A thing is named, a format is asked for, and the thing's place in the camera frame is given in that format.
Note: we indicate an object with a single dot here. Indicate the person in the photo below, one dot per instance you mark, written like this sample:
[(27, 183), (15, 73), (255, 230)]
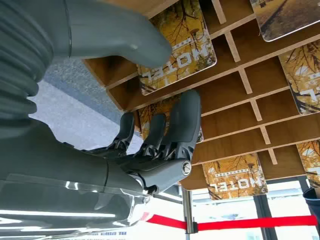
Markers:
[(313, 205)]

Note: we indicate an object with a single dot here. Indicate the dark window frame bar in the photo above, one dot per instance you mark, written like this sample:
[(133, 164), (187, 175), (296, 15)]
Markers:
[(262, 205)]

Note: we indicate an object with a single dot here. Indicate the wooden card organizer tray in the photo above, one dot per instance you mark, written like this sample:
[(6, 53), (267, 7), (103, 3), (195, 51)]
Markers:
[(263, 109)]

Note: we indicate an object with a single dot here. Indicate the red barrier belt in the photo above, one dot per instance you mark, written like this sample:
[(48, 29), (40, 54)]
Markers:
[(164, 221), (250, 223)]

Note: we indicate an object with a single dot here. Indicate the chrome stanchion post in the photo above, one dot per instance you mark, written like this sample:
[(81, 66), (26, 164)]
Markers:
[(186, 205)]

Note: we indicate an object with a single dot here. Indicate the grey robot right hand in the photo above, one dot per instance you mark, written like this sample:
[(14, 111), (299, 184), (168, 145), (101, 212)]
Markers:
[(62, 159)]

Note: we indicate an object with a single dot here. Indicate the dark grey floor rug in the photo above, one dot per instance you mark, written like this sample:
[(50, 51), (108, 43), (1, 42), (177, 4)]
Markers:
[(82, 86)]

